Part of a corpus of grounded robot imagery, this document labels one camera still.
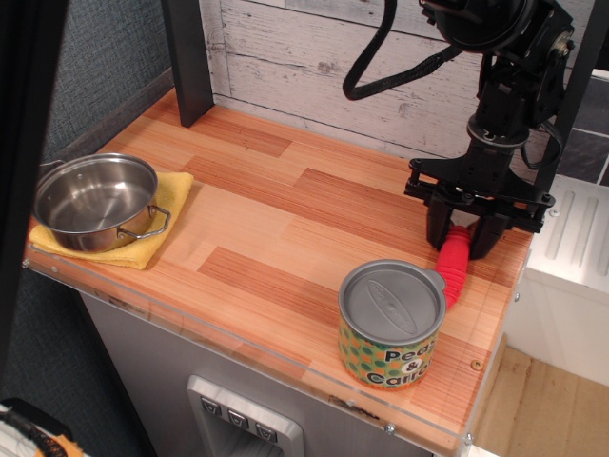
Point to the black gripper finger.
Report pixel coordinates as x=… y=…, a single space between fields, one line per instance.
x=487 y=232
x=438 y=222

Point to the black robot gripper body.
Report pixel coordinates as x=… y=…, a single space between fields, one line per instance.
x=481 y=182

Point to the red handled metal spoon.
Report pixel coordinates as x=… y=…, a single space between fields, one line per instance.
x=452 y=262

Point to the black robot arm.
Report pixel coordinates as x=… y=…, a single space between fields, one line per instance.
x=524 y=46

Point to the peas and carrots can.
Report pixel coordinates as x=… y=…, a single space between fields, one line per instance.
x=390 y=318

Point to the white toy sink unit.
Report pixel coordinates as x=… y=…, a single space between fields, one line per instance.
x=559 y=314

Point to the silver toy fridge dispenser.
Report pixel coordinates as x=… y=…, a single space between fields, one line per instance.
x=232 y=425

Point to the stainless steel pot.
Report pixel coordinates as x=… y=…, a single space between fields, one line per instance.
x=100 y=202

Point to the orange cloth at corner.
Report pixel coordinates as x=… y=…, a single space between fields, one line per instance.
x=63 y=446

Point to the black right shelf post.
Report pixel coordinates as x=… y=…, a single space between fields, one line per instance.
x=571 y=95

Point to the black shelf post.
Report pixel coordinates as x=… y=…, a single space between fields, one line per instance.
x=187 y=50
x=571 y=95

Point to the black left shelf post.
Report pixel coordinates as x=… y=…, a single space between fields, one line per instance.
x=187 y=50

